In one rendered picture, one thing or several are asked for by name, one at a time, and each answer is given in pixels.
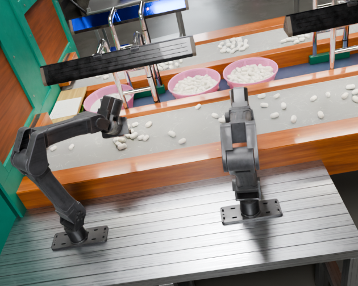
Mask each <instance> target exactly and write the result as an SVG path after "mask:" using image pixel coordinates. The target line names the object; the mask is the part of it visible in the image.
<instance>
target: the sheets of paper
mask: <svg viewBox="0 0 358 286"><path fill-rule="evenodd" d="M80 101H81V97H80V98H74V99H67V100H61V101H57V103H56V104H55V106H54V108H53V110H52V112H51V114H50V116H49V117H50V118H51V119H57V118H60V117H65V116H70V115H76V113H77V111H78V107H79V105H80Z"/></svg>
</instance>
